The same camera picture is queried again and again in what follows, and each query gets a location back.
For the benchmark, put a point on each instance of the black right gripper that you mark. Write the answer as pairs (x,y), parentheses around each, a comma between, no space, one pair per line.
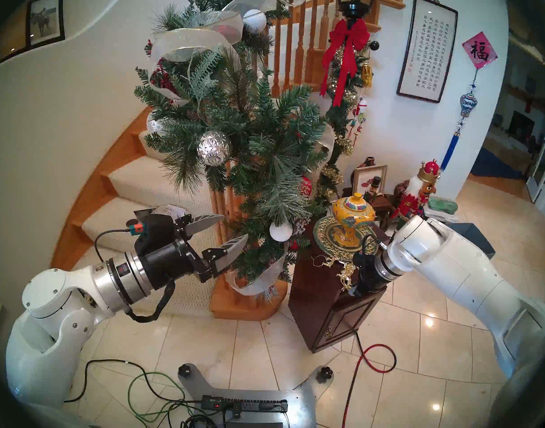
(370,280)

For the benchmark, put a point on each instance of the black round disc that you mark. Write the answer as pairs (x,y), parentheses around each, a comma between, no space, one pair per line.
(132,222)

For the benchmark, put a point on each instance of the dark fireplace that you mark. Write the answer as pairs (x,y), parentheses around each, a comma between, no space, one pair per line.
(521,126)

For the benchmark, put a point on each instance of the small silver picture frame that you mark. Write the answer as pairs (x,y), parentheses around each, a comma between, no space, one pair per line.
(369,178)

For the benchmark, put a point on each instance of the carpeted wooden staircase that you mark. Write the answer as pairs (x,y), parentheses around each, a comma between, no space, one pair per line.
(134,182)

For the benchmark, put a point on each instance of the framed horse rider photo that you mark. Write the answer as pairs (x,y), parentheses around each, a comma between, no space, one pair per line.
(45,19)

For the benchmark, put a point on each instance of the black base knob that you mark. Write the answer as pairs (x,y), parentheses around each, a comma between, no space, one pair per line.
(324,373)
(185,370)

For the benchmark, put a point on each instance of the red velvet bow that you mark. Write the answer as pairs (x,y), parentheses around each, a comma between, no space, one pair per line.
(346,34)

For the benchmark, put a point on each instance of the dark red vase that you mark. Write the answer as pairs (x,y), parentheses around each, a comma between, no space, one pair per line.
(368,161)

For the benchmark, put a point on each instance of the clear plastic packaging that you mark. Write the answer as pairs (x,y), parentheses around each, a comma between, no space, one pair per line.
(169,208)

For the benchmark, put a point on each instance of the dark wooden cabinet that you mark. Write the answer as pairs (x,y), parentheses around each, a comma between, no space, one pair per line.
(321,298)

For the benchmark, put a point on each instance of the green gold round mat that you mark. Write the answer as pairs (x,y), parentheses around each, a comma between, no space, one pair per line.
(328,240)

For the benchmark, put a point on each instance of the framed Chinese calligraphy scroll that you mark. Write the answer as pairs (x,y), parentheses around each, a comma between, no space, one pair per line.
(426,48)

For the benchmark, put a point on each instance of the small dark nutcracker figure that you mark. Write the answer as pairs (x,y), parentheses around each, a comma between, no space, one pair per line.
(374,186)

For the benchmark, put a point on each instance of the silver faceted ball ornament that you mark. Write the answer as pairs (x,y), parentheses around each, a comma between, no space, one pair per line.
(214,148)

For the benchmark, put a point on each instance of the gold glitter reindeer ornament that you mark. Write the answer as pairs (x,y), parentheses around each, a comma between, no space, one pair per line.
(346,274)

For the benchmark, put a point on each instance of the gold bell ornament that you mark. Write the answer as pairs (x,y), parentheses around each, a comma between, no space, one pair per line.
(367,75)

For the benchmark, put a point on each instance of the black power strip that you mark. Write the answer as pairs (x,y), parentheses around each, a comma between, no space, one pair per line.
(259,405)

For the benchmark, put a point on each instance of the sheer white gold-edged ribbon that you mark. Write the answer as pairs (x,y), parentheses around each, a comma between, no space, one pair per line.
(196,39)
(329,139)
(259,284)

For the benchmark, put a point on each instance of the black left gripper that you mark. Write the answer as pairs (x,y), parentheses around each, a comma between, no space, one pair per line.
(172,262)

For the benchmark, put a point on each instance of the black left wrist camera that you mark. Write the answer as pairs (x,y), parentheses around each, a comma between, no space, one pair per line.
(158,228)

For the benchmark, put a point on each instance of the red berry cluster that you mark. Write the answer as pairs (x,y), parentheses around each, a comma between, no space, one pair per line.
(163,79)

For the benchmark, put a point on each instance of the blue floor rug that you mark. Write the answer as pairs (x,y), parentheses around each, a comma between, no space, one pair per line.
(491,164)

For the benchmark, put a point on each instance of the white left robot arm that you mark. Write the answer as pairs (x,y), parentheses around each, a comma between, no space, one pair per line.
(53,298)

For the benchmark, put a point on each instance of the white glitter ball ornament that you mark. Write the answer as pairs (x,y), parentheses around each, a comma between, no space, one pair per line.
(254,21)
(281,232)

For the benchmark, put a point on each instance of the green jade stone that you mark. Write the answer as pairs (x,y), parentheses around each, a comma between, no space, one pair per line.
(444,205)

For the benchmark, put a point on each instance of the red ball ornament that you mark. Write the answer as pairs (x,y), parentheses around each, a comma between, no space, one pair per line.
(306,186)

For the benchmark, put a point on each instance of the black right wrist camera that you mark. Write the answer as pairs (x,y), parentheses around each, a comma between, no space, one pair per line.
(362,260)

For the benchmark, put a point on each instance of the brown framed picture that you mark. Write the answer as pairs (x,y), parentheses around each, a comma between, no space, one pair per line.
(11,34)

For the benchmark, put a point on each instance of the clear glass ball ornament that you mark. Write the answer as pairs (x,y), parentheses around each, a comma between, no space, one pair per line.
(154,126)

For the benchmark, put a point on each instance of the green pine Christmas garland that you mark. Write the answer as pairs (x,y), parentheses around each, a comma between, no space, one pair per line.
(254,133)

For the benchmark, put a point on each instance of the yellow porcelain lidded jar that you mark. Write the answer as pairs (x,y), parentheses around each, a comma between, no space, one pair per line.
(352,213)

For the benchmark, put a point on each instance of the dark cloisonne lidded jar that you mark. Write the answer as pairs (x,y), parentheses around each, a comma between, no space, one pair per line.
(399,191)

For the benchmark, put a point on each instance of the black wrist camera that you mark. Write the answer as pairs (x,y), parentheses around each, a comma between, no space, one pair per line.
(362,260)
(158,228)

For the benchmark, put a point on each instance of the blue porcelain charm with tassel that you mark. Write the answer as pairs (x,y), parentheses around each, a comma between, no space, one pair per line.
(468,102)

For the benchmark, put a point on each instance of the grey metal robot base plate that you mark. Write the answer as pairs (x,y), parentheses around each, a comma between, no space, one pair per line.
(303,400)

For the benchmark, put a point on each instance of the large red crowned nutcracker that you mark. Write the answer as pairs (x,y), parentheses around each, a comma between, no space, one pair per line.
(428,173)

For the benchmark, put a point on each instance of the red diamond fu paper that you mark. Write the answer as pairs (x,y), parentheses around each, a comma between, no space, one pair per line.
(480,50)

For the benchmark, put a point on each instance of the blue-grey waste bin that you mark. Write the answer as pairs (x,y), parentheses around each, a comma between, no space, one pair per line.
(475,237)

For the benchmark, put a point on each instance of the black card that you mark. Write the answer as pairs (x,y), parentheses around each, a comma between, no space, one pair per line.
(143,212)

